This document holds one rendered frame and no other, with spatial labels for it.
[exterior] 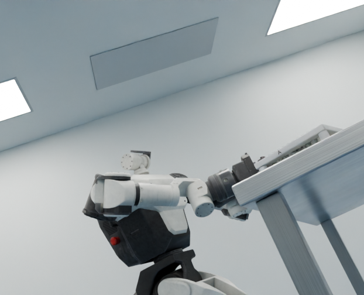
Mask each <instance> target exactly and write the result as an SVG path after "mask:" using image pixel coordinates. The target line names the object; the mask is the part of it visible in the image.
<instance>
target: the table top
mask: <svg viewBox="0 0 364 295"><path fill-rule="evenodd" d="M232 190H233V193H234V195H235V197H236V199H237V201H238V203H239V205H240V206H241V207H245V208H249V209H252V210H256V211H259V210H258V207H257V205H256V202H257V201H259V200H261V199H263V198H265V197H268V196H270V195H272V194H274V193H276V192H280V193H282V194H283V195H284V197H285V199H286V201H287V203H288V205H289V207H290V209H291V211H292V213H293V215H294V217H295V219H296V221H300V222H304V223H307V224H311V225H316V226H318V225H320V224H321V223H322V222H324V221H326V220H328V219H333V218H335V217H338V216H340V215H342V214H344V213H346V212H348V211H350V210H353V209H355V208H357V207H360V206H361V205H364V119H363V120H361V121H359V122H357V123H355V124H353V125H351V126H349V127H348V128H346V129H344V130H342V131H340V132H338V133H336V134H334V135H332V136H330V137H328V138H326V139H324V140H322V141H320V142H318V143H316V144H314V145H312V146H310V147H308V148H306V149H304V150H302V151H300V152H298V153H296V154H294V155H292V156H290V157H288V158H286V159H284V160H282V161H280V162H278V163H276V164H274V165H272V166H270V167H268V168H266V169H264V170H262V171H260V172H258V173H256V174H254V175H252V176H250V177H249V178H247V179H245V180H243V181H241V182H239V183H237V184H235V185H233V186H232Z"/></svg>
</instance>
